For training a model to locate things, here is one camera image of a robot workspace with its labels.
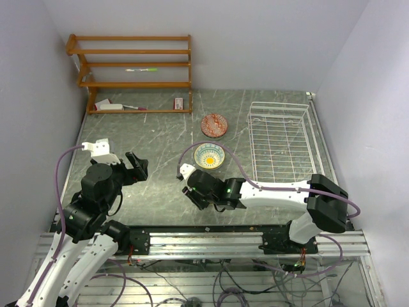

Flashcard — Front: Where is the wooden shelf rack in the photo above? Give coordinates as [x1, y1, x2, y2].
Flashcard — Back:
[65, 33, 193, 114]

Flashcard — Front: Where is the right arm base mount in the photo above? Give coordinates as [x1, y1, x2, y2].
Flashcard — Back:
[258, 221, 318, 255]

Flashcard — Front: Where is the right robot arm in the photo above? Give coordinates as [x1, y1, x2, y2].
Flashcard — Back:
[178, 164, 348, 253]

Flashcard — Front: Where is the blue yellow patterned bowl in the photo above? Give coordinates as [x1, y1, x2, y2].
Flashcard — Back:
[194, 143, 225, 170]

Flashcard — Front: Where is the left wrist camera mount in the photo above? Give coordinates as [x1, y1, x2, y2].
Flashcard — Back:
[81, 138, 121, 165]

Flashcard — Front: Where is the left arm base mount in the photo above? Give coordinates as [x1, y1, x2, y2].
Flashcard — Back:
[128, 230, 151, 255]

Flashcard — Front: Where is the green white pen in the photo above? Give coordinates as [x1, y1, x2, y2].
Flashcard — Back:
[125, 68, 158, 72]

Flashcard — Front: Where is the small red white box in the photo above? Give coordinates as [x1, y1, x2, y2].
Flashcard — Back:
[173, 97, 184, 111]

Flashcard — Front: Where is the pink white pen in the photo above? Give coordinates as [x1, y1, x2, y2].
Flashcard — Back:
[123, 104, 147, 111]

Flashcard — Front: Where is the white wire dish rack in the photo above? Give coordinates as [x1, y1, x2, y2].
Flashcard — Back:
[247, 102, 337, 184]

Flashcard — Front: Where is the cable bundle under table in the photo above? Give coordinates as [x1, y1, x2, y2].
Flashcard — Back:
[79, 255, 359, 307]

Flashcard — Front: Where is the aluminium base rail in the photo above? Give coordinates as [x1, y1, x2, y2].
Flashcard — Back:
[35, 231, 371, 260]

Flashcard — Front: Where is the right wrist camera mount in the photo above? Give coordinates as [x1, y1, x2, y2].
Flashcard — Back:
[176, 163, 196, 181]

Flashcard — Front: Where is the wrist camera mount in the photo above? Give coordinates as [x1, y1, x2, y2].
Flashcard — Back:
[176, 163, 196, 181]
[81, 138, 121, 165]

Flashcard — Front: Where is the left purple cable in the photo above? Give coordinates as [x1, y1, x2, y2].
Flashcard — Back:
[19, 145, 87, 307]

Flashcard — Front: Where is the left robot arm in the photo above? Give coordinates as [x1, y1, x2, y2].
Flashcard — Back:
[10, 152, 148, 306]

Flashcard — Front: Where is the red patterned bowl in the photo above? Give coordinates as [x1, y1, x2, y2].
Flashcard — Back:
[201, 113, 228, 139]

